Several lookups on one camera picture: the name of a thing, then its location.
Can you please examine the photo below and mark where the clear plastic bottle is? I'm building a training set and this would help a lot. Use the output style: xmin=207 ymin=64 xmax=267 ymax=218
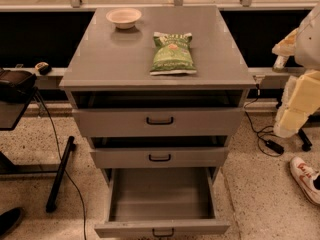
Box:
xmin=272 ymin=55 xmax=289 ymax=72

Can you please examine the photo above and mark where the grey middle drawer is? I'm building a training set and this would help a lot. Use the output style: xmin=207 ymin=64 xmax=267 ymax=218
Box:
xmin=90 ymin=136 xmax=228 ymax=169

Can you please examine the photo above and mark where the black power adapter with cable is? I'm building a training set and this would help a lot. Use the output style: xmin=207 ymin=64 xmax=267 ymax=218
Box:
xmin=243 ymin=83 xmax=286 ymax=158

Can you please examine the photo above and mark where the white paper bowl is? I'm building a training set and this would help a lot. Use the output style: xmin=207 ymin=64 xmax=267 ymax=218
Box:
xmin=106 ymin=8 xmax=142 ymax=29

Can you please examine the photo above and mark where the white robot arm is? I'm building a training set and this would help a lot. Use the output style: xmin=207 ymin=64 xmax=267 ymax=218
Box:
xmin=272 ymin=4 xmax=320 ymax=138

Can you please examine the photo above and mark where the black shoe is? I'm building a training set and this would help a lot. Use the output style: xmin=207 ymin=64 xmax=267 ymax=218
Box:
xmin=0 ymin=207 xmax=24 ymax=238

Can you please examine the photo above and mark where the white red sneaker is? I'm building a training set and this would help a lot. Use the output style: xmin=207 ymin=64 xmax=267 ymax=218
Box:
xmin=290 ymin=157 xmax=320 ymax=205

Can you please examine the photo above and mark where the black side table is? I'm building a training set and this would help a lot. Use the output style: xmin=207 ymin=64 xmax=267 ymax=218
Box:
xmin=0 ymin=87 xmax=76 ymax=213

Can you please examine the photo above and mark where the grey top drawer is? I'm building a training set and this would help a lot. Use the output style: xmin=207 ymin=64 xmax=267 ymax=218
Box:
xmin=73 ymin=91 xmax=243 ymax=137

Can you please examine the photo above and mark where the green chip bag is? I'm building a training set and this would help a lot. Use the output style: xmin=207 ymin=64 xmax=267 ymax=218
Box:
xmin=150 ymin=32 xmax=197 ymax=76

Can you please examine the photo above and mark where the black cable on floor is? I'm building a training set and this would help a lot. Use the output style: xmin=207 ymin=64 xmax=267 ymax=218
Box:
xmin=34 ymin=91 xmax=88 ymax=240

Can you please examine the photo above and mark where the grey drawer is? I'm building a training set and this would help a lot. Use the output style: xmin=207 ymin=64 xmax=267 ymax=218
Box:
xmin=90 ymin=136 xmax=228 ymax=169
xmin=95 ymin=167 xmax=230 ymax=238
xmin=73 ymin=91 xmax=243 ymax=137

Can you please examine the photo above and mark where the grey drawer cabinet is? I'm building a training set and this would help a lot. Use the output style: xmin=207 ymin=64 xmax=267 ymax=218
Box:
xmin=58 ymin=5 xmax=257 ymax=185

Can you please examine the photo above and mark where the grey bottom drawer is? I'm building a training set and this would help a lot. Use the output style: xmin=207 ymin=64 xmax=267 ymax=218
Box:
xmin=95 ymin=167 xmax=230 ymax=238

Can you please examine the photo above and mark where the yellow black tape measure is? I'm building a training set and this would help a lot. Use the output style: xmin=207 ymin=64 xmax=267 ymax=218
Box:
xmin=35 ymin=62 xmax=52 ymax=75

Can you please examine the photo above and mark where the black bag on table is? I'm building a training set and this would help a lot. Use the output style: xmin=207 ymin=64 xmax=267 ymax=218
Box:
xmin=0 ymin=68 xmax=37 ymax=103

